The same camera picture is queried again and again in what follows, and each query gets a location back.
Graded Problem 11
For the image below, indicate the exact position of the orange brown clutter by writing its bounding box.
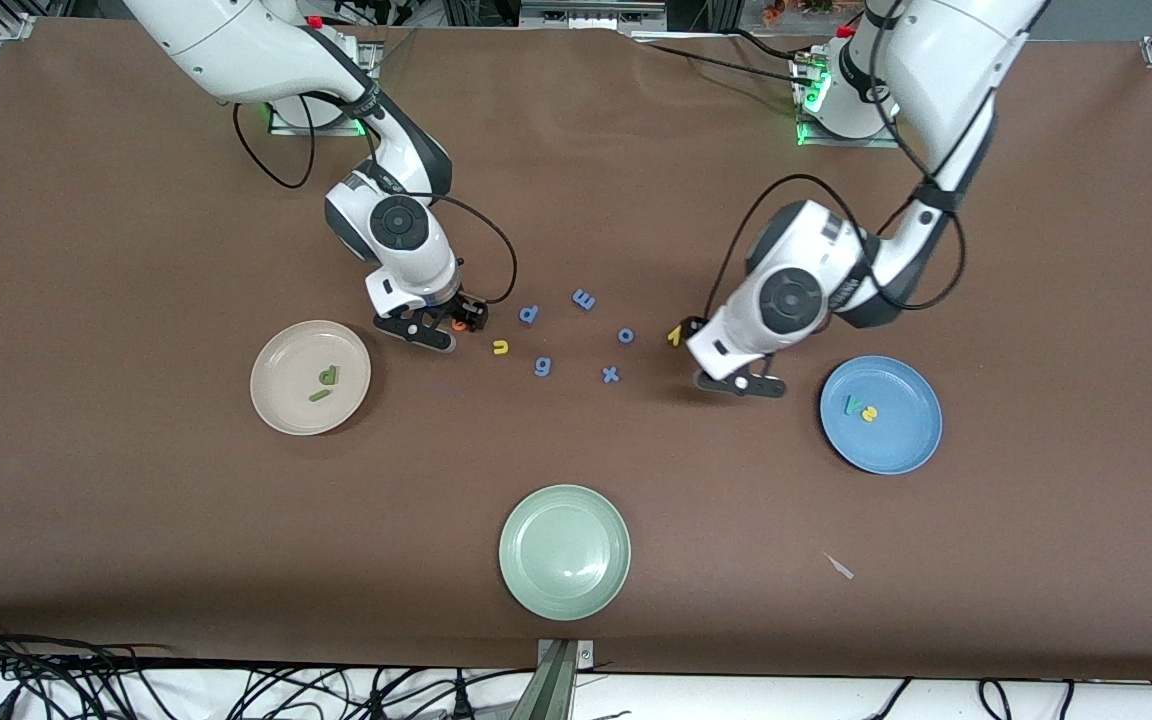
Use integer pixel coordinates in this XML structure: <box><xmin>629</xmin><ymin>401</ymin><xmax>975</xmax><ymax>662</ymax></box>
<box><xmin>761</xmin><ymin>0</ymin><xmax>837</xmax><ymax>26</ymax></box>

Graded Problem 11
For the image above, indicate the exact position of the beige brown plate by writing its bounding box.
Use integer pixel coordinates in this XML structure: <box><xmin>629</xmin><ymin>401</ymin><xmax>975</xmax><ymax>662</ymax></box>
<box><xmin>249</xmin><ymin>320</ymin><xmax>373</xmax><ymax>437</ymax></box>

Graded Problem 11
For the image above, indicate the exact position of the grey power strip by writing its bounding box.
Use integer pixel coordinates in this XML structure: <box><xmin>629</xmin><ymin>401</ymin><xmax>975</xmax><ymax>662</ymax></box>
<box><xmin>521</xmin><ymin>0</ymin><xmax>667</xmax><ymax>31</ymax></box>

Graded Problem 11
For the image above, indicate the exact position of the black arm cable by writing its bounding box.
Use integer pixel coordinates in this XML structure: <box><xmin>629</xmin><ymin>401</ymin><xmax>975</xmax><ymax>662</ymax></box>
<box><xmin>706</xmin><ymin>0</ymin><xmax>967</xmax><ymax>321</ymax></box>
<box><xmin>233</xmin><ymin>80</ymin><xmax>519</xmax><ymax>306</ymax></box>

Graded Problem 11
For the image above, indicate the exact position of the pale green plate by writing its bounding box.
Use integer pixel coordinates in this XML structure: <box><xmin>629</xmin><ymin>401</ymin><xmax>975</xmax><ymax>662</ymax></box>
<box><xmin>498</xmin><ymin>484</ymin><xmax>632</xmax><ymax>622</ymax></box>

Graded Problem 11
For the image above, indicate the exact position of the aluminium clamp bracket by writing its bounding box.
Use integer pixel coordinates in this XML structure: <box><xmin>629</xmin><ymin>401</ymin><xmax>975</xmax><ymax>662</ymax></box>
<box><xmin>534</xmin><ymin>638</ymin><xmax>597</xmax><ymax>720</ymax></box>

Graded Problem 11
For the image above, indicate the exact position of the brown table cover sheet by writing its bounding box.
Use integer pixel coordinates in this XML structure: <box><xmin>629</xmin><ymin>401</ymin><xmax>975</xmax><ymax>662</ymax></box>
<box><xmin>0</xmin><ymin>18</ymin><xmax>1152</xmax><ymax>681</ymax></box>

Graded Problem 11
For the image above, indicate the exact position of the blue plate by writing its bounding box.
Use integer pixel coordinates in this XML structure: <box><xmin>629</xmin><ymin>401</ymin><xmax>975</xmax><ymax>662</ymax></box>
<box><xmin>819</xmin><ymin>355</ymin><xmax>944</xmax><ymax>476</ymax></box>

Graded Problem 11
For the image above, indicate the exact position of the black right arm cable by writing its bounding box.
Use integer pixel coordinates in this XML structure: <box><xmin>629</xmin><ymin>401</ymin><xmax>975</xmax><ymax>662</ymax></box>
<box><xmin>233</xmin><ymin>80</ymin><xmax>519</xmax><ymax>306</ymax></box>

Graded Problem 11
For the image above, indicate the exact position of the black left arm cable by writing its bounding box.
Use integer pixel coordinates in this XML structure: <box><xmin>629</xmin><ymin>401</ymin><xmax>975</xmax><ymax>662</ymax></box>
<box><xmin>706</xmin><ymin>0</ymin><xmax>967</xmax><ymax>321</ymax></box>

